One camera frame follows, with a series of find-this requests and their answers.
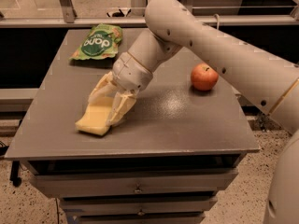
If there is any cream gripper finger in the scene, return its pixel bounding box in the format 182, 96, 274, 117
88, 72, 118, 104
106, 91, 136, 126

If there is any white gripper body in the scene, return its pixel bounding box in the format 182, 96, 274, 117
112, 52, 153, 91

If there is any yellow sponge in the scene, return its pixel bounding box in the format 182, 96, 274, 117
75, 97, 113, 136

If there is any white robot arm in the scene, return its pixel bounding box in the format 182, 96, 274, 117
89, 0, 299, 224

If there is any green snack bag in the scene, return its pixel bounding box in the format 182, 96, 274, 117
70, 23, 122, 61

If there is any grey drawer cabinet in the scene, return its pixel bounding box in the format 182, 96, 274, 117
7, 30, 258, 224

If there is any red apple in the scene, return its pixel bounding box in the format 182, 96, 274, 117
191, 63, 219, 91

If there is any white cable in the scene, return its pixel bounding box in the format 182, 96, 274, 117
213, 13, 221, 30

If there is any metal railing frame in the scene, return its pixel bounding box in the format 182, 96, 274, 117
0, 0, 299, 28

